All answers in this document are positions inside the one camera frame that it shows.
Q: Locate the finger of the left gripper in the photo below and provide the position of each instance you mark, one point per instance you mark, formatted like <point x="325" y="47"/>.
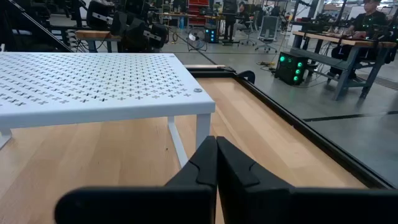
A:
<point x="99" y="12"/>
<point x="159" y="36"/>

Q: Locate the computer tower green lights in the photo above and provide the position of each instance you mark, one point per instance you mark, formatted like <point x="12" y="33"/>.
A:
<point x="289" y="70"/>

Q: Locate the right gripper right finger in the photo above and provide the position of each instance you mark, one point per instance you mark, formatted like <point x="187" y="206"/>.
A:
<point x="295" y="208"/>

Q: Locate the computer tower blue lights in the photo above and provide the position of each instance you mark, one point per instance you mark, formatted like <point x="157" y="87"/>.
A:
<point x="211" y="35"/>

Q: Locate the black floor fan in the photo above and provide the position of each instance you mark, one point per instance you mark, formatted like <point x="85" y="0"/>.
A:
<point x="196" y="39"/>

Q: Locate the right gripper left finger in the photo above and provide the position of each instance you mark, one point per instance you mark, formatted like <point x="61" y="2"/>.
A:
<point x="140" y="205"/>

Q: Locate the wooden workbench grey legs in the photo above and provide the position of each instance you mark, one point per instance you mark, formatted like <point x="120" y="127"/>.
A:
<point x="342" y="42"/>

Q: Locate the white perforated metal shelf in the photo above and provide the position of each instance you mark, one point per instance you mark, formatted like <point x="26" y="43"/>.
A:
<point x="93" y="77"/>

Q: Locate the red storage shelving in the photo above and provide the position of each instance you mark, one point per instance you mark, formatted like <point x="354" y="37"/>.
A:
<point x="198" y="12"/>

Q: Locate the grey office chair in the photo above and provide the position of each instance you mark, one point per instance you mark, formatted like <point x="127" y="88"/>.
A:
<point x="268" y="29"/>

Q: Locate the small wooden table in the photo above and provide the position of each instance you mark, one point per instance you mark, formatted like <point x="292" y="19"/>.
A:
<point x="93" y="35"/>

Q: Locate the person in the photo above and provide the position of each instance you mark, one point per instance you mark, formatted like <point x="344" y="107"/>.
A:
<point x="370" y="23"/>
<point x="242" y="15"/>

